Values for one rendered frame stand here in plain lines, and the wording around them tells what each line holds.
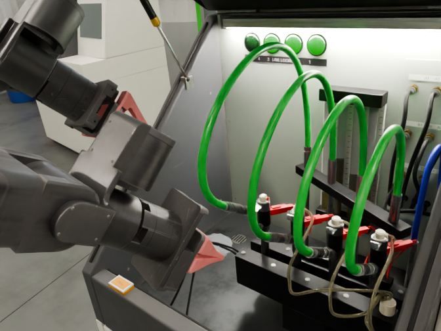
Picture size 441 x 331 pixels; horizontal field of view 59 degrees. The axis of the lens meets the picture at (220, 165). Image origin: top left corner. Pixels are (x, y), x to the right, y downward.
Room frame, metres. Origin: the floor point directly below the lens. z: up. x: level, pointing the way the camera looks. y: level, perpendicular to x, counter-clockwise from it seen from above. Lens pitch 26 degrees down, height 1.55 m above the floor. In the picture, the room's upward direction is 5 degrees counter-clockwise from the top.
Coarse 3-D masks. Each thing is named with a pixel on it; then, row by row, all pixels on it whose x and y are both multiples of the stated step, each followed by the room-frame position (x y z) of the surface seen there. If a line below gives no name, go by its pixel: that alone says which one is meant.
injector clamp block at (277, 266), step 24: (240, 264) 0.69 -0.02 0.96; (264, 264) 0.66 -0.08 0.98; (288, 264) 0.68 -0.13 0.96; (312, 264) 0.65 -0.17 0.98; (264, 288) 0.65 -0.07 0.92; (312, 288) 0.58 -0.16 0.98; (360, 288) 0.57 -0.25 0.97; (384, 288) 0.56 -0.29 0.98; (288, 312) 0.61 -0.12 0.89; (312, 312) 0.57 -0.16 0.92; (336, 312) 0.54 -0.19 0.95; (360, 312) 0.51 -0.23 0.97
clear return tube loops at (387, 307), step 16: (304, 208) 0.64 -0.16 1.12; (288, 272) 0.54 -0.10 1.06; (336, 272) 0.50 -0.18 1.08; (384, 272) 0.48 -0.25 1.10; (288, 288) 0.54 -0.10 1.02; (320, 288) 0.54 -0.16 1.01; (336, 288) 0.54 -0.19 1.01; (352, 288) 0.53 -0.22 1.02; (384, 304) 0.50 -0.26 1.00; (368, 320) 0.44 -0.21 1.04
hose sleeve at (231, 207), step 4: (228, 204) 0.61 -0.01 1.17; (232, 204) 0.62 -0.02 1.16; (236, 204) 0.63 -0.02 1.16; (240, 204) 0.64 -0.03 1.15; (228, 208) 0.60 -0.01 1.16; (232, 208) 0.61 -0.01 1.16; (236, 208) 0.62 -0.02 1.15; (240, 208) 0.63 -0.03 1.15; (244, 208) 0.64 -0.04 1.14; (236, 212) 0.63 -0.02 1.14; (240, 212) 0.63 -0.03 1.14; (244, 212) 0.64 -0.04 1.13
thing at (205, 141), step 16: (256, 48) 0.70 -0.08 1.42; (272, 48) 0.73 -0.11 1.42; (288, 48) 0.77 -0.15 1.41; (240, 64) 0.66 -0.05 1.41; (224, 96) 0.62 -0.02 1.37; (304, 96) 0.84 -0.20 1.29; (304, 112) 0.85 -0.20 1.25; (208, 128) 0.59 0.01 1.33; (304, 128) 0.85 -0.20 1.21; (208, 144) 0.58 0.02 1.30; (304, 144) 0.86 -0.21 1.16; (208, 192) 0.57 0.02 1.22; (224, 208) 0.60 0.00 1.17
